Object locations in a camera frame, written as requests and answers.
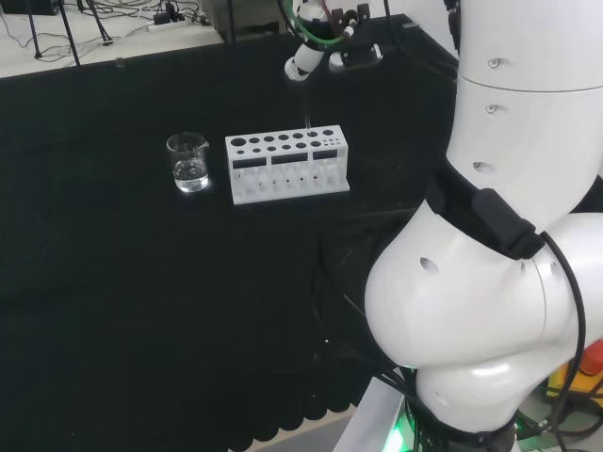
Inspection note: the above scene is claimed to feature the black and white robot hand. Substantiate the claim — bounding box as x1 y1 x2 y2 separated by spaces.
283 0 385 84

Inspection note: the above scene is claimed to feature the clear glass rod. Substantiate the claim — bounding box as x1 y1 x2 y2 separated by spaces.
301 77 313 135

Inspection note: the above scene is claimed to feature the white test tube rack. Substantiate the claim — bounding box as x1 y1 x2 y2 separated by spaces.
223 123 352 207

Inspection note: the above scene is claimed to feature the grey cabinet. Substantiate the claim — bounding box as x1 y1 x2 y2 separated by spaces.
202 0 289 44

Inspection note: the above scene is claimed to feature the black power adapter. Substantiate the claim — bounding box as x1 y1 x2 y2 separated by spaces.
154 1 187 25

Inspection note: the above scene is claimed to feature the clear glass beaker with water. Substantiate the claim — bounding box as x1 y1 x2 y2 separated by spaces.
165 131 211 194

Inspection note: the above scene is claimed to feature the black tripod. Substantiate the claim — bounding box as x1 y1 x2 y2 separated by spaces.
25 0 115 68

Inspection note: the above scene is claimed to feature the black bench cloth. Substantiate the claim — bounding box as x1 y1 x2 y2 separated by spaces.
0 12 465 452

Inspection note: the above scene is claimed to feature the yellow stop button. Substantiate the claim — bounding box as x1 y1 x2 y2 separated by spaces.
544 334 603 416

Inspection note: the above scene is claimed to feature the green cable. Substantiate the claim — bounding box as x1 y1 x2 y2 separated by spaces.
276 0 343 49

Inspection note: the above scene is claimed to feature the tangle of floor cables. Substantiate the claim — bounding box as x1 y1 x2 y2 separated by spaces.
0 0 209 58

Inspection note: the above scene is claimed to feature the black cable bundle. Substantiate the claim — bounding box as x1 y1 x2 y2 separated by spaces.
310 234 425 428

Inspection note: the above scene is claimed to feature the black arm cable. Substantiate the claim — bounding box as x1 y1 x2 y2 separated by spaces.
539 229 588 437

